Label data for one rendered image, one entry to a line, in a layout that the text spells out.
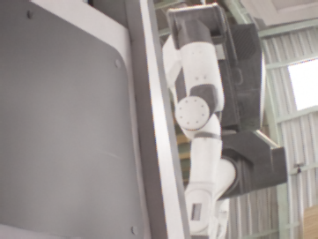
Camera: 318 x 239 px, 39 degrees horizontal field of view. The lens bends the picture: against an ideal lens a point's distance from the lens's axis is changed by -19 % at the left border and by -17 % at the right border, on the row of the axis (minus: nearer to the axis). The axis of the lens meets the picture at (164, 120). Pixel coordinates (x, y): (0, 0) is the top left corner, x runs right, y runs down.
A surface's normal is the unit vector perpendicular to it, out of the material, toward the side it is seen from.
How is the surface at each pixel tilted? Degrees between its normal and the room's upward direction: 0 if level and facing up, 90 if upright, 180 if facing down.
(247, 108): 115
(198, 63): 90
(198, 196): 90
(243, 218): 90
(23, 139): 90
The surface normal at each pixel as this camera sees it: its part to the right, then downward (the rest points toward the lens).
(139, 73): -0.47, -0.22
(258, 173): -0.15, 0.11
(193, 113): -0.20, -0.29
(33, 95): 0.88, -0.24
